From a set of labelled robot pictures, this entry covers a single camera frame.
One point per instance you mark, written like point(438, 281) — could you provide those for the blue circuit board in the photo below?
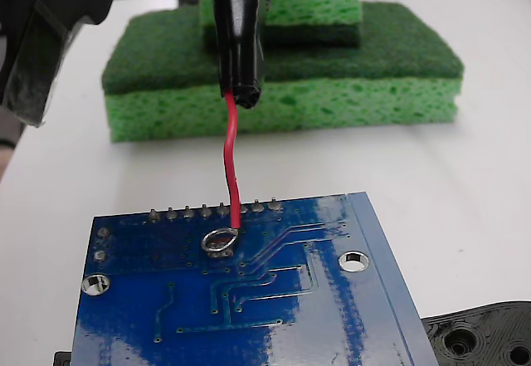
point(290, 320)

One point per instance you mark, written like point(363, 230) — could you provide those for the small green sponge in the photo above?
point(315, 1)

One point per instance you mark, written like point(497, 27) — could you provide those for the large green sponge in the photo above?
point(332, 104)

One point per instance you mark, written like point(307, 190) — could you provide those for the black plastic bracket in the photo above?
point(477, 328)

